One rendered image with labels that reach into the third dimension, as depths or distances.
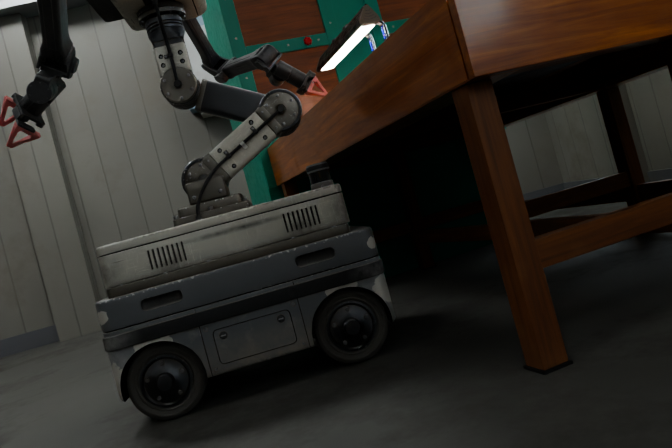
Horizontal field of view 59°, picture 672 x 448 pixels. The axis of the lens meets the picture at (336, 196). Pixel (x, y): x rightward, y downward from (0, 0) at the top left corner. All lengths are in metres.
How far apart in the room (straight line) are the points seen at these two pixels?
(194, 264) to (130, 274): 0.16
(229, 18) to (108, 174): 2.00
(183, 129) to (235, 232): 3.04
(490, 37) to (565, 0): 0.20
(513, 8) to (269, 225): 0.80
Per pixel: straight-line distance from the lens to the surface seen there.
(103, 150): 4.67
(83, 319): 4.61
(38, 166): 4.68
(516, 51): 1.22
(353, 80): 1.68
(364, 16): 2.31
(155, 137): 4.60
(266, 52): 2.15
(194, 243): 1.59
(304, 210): 1.58
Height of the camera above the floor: 0.42
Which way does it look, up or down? 1 degrees up
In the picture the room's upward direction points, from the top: 15 degrees counter-clockwise
